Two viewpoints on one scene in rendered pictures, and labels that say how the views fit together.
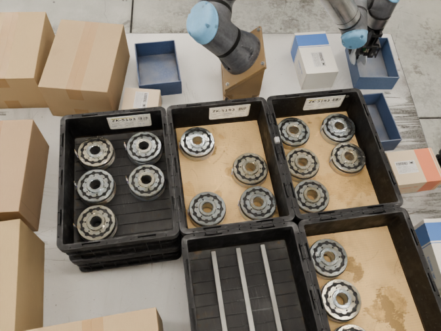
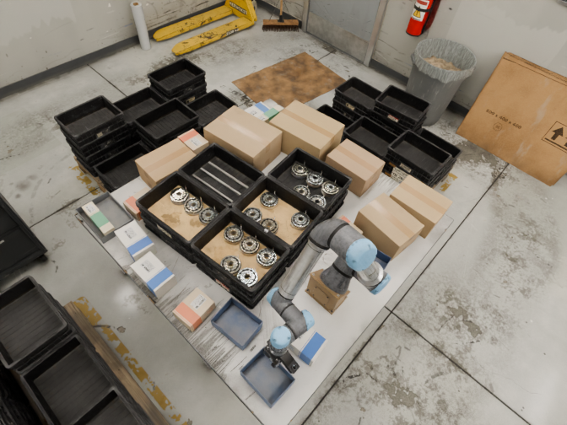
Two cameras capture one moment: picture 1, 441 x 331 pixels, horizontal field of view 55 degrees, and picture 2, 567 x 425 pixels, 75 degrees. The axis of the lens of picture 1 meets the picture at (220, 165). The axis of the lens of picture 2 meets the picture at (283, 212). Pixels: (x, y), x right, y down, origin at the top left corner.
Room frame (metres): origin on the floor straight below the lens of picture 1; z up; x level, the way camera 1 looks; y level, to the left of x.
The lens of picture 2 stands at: (1.42, -0.82, 2.50)
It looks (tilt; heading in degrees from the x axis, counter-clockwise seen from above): 54 degrees down; 135
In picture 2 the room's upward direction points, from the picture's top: 7 degrees clockwise
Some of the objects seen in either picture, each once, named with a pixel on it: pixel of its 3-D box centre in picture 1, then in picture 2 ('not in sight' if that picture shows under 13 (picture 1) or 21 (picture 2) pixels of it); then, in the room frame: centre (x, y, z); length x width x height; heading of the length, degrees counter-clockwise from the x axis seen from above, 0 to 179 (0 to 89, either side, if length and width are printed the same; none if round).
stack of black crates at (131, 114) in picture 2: not in sight; (143, 120); (-1.18, -0.05, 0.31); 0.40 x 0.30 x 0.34; 98
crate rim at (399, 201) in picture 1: (329, 150); (240, 248); (0.64, -0.31, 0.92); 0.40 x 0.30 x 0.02; 14
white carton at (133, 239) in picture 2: not in sight; (136, 242); (0.19, -0.68, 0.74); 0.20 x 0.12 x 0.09; 3
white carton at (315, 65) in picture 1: (313, 60); (302, 340); (1.14, -0.31, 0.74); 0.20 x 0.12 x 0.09; 13
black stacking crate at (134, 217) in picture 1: (119, 181); (308, 184); (0.50, 0.28, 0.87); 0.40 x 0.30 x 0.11; 14
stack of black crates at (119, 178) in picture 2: not in sight; (132, 174); (-0.73, -0.39, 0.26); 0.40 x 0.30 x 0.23; 98
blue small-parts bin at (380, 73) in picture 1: (371, 63); (267, 376); (1.16, -0.53, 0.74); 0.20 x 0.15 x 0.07; 7
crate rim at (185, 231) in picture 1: (226, 161); (278, 210); (0.57, -0.02, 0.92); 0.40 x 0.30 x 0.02; 14
